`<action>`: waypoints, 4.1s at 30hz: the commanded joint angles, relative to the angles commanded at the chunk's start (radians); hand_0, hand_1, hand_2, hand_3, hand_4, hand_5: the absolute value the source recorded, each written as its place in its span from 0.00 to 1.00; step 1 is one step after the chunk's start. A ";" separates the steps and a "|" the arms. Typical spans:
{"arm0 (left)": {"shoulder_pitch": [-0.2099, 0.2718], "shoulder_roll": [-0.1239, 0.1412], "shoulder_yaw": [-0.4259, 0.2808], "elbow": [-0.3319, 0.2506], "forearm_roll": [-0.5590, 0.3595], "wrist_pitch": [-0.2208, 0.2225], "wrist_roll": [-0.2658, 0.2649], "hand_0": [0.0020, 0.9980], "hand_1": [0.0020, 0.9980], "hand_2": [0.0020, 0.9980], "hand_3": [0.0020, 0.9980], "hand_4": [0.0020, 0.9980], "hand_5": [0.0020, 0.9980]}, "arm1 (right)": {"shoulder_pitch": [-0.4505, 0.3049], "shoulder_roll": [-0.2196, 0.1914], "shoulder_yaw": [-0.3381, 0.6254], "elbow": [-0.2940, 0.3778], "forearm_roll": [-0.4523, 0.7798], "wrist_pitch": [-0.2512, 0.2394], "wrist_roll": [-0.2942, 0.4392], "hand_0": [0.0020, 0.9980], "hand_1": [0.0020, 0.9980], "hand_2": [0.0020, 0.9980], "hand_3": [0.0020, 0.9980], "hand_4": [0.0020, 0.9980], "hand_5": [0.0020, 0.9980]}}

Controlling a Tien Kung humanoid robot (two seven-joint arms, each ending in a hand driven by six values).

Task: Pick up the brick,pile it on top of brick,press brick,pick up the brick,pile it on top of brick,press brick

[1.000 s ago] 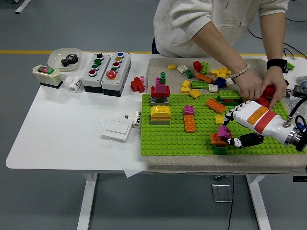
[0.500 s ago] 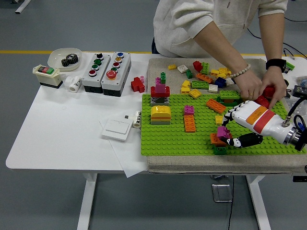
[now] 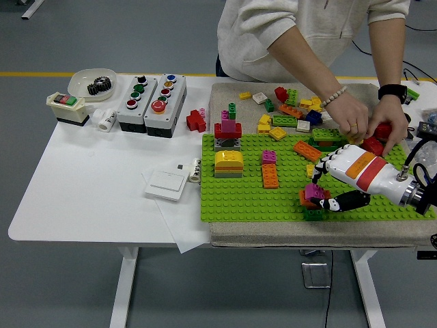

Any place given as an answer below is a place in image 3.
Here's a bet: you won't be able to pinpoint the person's left hand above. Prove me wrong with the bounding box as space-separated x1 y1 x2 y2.
367 97 410 158

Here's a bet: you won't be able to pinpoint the black cable under table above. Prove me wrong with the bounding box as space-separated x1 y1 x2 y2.
324 251 335 328

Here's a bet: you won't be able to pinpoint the dark green frame brick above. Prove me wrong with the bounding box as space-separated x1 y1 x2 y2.
308 136 343 152

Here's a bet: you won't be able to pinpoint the white pipe fitting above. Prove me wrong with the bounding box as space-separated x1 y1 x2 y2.
91 108 118 133

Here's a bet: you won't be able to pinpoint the lime long brick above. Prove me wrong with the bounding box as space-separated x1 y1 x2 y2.
312 128 343 141
272 115 298 128

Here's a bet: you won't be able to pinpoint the yellow orange grey brick stack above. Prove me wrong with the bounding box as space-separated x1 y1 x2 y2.
214 149 244 178

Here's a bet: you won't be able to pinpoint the bag of blue parts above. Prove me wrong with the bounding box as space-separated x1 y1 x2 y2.
420 107 437 124

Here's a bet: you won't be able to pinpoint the person's right hand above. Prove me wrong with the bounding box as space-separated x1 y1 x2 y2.
323 91 371 141

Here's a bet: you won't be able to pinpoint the black box yellow marks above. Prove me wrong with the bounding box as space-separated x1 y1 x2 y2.
417 121 437 140

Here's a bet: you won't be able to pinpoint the silver floor outlet box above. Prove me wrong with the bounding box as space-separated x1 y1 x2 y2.
300 261 332 290

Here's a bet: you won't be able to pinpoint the orange long brick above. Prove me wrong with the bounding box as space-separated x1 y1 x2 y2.
261 163 280 189
278 103 305 120
293 139 323 162
298 189 333 210

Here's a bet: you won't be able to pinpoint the white labelled cylinder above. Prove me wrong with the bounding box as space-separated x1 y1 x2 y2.
188 158 202 184

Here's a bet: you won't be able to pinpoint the cream red-green switch box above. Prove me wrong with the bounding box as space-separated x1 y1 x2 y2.
46 92 90 127

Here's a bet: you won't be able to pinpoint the black cable with connector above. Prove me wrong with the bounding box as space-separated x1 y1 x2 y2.
402 68 421 85

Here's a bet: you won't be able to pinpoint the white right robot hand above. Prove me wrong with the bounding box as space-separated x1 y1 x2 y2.
311 143 416 213

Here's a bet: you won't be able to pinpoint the white paper sheet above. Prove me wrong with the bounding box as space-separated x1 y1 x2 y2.
141 169 212 255

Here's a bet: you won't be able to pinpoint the red wide brick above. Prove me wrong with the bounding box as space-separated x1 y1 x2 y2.
214 122 243 139

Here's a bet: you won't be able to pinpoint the black metal gear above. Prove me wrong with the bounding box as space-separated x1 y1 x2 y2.
87 75 113 96

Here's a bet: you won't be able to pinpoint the grey emergency-stop control box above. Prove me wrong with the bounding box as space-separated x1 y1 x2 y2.
143 73 188 139

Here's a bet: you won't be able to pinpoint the red sloped brick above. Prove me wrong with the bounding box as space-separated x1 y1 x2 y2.
361 136 385 156

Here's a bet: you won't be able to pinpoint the white plastic bowl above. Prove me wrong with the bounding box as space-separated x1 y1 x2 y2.
67 68 118 103

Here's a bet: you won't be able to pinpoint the white bead bracelet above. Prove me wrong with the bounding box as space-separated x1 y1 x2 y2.
319 85 349 109

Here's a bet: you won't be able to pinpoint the long black floor cable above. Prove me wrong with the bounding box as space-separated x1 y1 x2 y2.
351 39 437 85

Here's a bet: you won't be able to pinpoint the grey arch brick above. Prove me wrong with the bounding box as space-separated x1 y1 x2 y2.
214 136 242 153

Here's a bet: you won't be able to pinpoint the lime green studded baseplate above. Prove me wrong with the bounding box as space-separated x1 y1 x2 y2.
200 133 437 223

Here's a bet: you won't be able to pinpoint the white furniture foot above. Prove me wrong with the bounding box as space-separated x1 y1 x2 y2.
21 0 45 20

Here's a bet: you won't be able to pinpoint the red cross-shaped brick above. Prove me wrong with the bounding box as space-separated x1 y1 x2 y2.
186 109 208 133

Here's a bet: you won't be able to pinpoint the clear plastic bag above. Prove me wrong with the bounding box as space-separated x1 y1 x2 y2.
409 139 437 167

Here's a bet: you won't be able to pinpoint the blue square brick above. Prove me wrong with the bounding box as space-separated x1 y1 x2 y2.
305 109 323 126

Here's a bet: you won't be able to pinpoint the white table leg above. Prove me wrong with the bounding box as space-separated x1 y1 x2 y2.
109 246 140 328
348 249 386 328

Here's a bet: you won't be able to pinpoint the black wristwatch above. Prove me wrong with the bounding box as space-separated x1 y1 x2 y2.
377 83 408 102

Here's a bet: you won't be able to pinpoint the white wall switch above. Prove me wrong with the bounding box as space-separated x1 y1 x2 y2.
144 169 188 202

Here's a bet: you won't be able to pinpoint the person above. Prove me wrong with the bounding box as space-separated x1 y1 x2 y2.
214 0 412 83

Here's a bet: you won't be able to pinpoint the grey four-button control box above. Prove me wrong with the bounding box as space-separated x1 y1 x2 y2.
117 74 158 133

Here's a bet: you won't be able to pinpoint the grey-brown mat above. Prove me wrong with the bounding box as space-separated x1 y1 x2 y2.
208 82 437 249

